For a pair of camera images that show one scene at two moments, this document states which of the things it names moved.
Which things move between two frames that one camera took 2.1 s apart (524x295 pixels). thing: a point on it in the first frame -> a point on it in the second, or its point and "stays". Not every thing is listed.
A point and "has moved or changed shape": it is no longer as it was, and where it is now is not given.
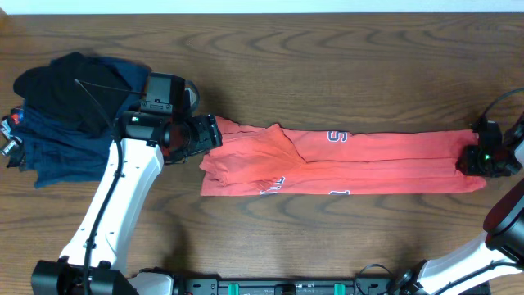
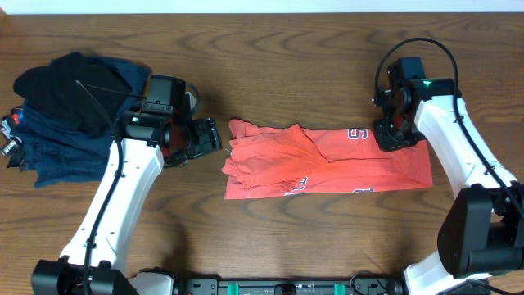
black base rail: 286,285 stays
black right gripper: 469,158 -> 385,142
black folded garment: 75,88 stays
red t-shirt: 286,161 has moved or changed shape
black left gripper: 208,136 stays
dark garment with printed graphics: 12,129 stays
